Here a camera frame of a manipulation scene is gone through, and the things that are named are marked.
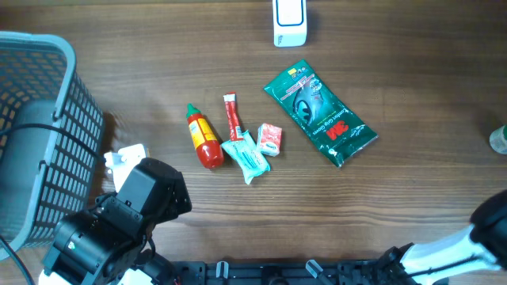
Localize red sauce bottle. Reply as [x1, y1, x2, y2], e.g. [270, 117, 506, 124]
[186, 104, 224, 169]

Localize red small carton box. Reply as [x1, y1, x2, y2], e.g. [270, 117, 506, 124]
[257, 123, 282, 157]

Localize grey plastic basket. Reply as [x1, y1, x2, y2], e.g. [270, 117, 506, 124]
[1, 32, 105, 251]

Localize red stick sachet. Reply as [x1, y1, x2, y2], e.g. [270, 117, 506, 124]
[223, 92, 244, 141]

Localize green 3M gloves package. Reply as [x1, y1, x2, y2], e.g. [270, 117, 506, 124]
[264, 59, 378, 168]

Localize green lid jar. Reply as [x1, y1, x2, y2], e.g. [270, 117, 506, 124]
[489, 125, 507, 154]

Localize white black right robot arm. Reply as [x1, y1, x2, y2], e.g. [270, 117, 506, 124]
[379, 191, 506, 285]

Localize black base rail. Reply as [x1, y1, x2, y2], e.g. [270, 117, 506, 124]
[166, 260, 415, 285]

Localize white barcode scanner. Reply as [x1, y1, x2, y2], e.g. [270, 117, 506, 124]
[272, 0, 307, 48]

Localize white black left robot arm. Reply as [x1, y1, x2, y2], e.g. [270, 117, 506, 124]
[41, 158, 192, 284]

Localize teal wet wipes pack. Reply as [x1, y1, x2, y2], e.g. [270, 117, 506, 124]
[221, 131, 271, 184]

